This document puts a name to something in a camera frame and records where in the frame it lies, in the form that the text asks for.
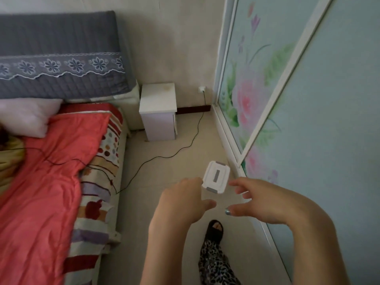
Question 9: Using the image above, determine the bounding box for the person's left hand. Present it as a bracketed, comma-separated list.
[149, 177, 217, 228]

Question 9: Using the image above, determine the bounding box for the person's right hand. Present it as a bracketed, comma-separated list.
[224, 177, 301, 225]

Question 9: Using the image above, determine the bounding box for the person's right forearm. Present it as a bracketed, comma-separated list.
[266, 191, 362, 285]

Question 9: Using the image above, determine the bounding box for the person's left forearm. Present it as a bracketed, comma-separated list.
[139, 221, 195, 285]

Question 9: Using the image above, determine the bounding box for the black slipper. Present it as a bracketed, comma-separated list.
[205, 219, 226, 244]

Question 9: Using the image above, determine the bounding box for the white box with grey clips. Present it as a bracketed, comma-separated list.
[201, 160, 231, 195]

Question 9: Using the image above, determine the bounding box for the leopard print trouser leg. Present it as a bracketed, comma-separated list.
[197, 238, 242, 285]

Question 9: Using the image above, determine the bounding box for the dark brown baseboard strip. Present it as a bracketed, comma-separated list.
[176, 105, 211, 115]

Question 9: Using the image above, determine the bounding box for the white nightstand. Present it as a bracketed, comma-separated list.
[139, 83, 179, 142]

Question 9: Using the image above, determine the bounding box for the floral sliding wardrobe door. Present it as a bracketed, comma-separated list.
[242, 0, 380, 285]
[213, 0, 337, 177]

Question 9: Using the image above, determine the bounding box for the striped dotted bedsheet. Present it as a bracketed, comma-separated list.
[58, 102, 129, 285]

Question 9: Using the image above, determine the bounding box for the red quilt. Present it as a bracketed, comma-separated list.
[0, 113, 112, 285]

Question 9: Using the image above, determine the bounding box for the pink pillow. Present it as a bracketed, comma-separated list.
[0, 98, 64, 138]

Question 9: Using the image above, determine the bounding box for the yellow cloth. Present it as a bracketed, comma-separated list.
[0, 135, 27, 195]

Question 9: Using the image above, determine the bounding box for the grey lace-trimmed headboard cover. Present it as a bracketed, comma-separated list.
[0, 10, 138, 100]

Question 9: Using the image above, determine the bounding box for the white wardrobe floor rail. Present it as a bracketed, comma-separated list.
[211, 103, 293, 285]

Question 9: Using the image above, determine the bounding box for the black cable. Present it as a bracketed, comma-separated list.
[0, 89, 207, 196]

